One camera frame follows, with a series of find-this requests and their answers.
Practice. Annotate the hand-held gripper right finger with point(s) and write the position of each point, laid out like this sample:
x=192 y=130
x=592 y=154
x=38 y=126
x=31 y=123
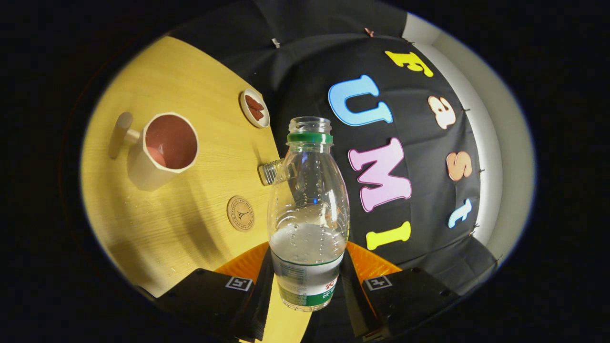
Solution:
x=352 y=305

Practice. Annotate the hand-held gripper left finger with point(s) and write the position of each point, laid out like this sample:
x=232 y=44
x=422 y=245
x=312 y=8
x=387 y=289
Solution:
x=259 y=305

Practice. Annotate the round wooden coaster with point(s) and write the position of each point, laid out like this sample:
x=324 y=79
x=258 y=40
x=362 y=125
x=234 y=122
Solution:
x=240 y=213

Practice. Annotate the clear plastic juice bottle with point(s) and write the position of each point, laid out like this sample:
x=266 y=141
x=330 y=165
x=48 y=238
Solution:
x=307 y=214

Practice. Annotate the small clear glass jar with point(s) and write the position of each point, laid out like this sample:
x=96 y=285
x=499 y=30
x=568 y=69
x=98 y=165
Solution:
x=269 y=172

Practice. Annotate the brown sausage piece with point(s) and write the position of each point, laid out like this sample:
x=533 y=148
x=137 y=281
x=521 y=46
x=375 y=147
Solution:
x=256 y=114
x=253 y=103

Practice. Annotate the round white plate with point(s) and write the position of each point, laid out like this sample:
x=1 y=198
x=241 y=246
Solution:
x=245 y=105

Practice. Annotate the wooden table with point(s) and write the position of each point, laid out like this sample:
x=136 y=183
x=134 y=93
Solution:
x=190 y=85

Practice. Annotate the silver clip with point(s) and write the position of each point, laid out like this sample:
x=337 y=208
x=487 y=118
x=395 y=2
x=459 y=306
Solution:
x=275 y=43

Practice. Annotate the pink clip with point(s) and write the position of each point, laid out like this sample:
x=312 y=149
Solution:
x=369 y=32

